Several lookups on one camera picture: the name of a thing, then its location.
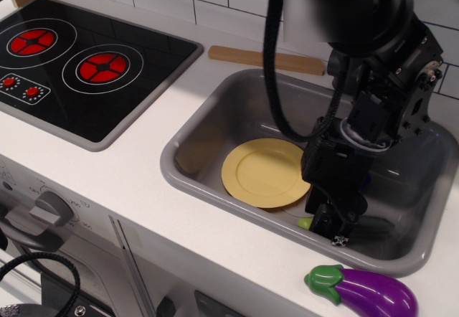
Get dark grey faucet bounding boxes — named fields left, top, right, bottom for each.
left=326, top=0, right=443, bottom=87

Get green handled grey spatula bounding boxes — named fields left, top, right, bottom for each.
left=297, top=217, right=313, bottom=230

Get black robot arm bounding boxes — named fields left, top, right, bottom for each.
left=264, top=0, right=443, bottom=246

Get purple toy eggplant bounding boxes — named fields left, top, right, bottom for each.
left=304, top=265, right=419, bottom=316

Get yellow round plate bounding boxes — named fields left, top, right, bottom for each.
left=221, top=138, right=311, bottom=209

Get grey plastic sink basin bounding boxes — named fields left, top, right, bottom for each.
left=161, top=70, right=458, bottom=277

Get grey oven knob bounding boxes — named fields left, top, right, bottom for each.
left=29, top=191, right=74, bottom=227

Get black braided cable lower left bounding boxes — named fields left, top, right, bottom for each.
left=0, top=252, right=82, bottom=317

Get blue toy grapes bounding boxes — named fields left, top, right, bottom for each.
left=361, top=174, right=372, bottom=191

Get black braided cable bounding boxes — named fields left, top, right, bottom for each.
left=0, top=252, right=82, bottom=317
left=263, top=0, right=351, bottom=143

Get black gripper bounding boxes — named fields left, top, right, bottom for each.
left=302, top=136, right=376, bottom=247

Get wooden block strip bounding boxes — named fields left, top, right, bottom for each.
left=208, top=45, right=326, bottom=76

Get black toy stovetop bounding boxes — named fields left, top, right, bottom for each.
left=1, top=0, right=204, bottom=151

